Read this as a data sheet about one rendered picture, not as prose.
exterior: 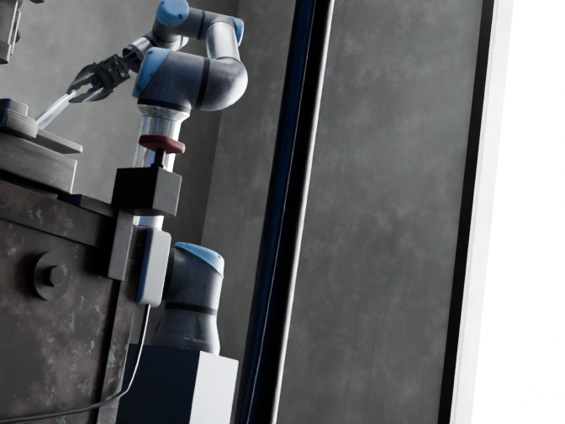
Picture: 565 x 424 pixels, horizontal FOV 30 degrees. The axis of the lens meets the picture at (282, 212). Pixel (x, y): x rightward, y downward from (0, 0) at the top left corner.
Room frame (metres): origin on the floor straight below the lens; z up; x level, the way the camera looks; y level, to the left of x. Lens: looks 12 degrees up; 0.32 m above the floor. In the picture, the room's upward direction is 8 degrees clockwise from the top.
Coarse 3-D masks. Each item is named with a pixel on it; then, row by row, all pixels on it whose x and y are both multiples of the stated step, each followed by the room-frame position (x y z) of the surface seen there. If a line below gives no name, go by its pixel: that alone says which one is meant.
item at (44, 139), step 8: (40, 136) 1.84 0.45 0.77; (48, 136) 1.84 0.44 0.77; (56, 136) 1.86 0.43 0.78; (40, 144) 1.89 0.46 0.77; (48, 144) 1.89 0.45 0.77; (56, 144) 1.88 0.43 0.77; (64, 144) 1.87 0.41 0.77; (72, 144) 1.89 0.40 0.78; (64, 152) 1.93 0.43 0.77; (72, 152) 1.92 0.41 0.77; (80, 152) 1.92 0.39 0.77
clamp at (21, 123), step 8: (0, 104) 1.57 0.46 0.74; (8, 104) 1.56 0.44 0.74; (16, 104) 1.57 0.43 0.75; (24, 104) 1.58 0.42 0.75; (0, 112) 1.55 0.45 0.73; (8, 112) 1.55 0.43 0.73; (16, 112) 1.56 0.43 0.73; (24, 112) 1.59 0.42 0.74; (0, 120) 1.55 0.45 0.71; (8, 120) 1.54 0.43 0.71; (16, 120) 1.55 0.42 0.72; (24, 120) 1.57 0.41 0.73; (32, 120) 1.59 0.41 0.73; (0, 128) 1.56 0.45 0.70; (8, 128) 1.55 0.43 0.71; (16, 128) 1.56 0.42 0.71; (24, 128) 1.57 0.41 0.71; (32, 128) 1.58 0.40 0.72; (24, 136) 1.59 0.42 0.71; (32, 136) 1.58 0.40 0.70
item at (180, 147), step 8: (144, 136) 1.68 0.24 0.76; (152, 136) 1.67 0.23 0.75; (160, 136) 1.67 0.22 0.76; (144, 144) 1.69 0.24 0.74; (152, 144) 1.68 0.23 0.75; (160, 144) 1.68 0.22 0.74; (168, 144) 1.68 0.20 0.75; (176, 144) 1.69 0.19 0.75; (160, 152) 1.70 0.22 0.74; (168, 152) 1.72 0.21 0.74; (176, 152) 1.72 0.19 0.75; (160, 160) 1.70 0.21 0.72
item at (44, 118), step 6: (72, 90) 2.44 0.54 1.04; (66, 96) 2.40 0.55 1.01; (72, 96) 2.48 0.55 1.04; (60, 102) 2.38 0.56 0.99; (66, 102) 2.50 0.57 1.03; (48, 108) 2.36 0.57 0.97; (54, 108) 2.39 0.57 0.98; (60, 108) 2.49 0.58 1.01; (42, 114) 2.35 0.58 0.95; (48, 114) 2.42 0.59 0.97; (54, 114) 2.53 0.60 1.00; (36, 120) 2.35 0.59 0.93; (42, 120) 2.43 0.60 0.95; (48, 120) 2.55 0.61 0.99; (42, 126) 2.56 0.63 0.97
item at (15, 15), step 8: (0, 0) 1.71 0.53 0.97; (8, 0) 1.72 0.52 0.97; (16, 0) 1.73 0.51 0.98; (0, 8) 1.71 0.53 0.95; (8, 8) 1.72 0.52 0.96; (16, 8) 1.74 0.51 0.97; (0, 16) 1.71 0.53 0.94; (8, 16) 1.73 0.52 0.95; (16, 16) 1.77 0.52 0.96; (0, 24) 1.71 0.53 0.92; (8, 24) 1.73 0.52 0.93; (16, 24) 1.77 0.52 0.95; (0, 32) 1.72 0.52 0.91; (8, 32) 1.73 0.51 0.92; (16, 32) 1.77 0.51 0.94; (8, 40) 1.73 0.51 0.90; (16, 40) 1.79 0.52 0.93
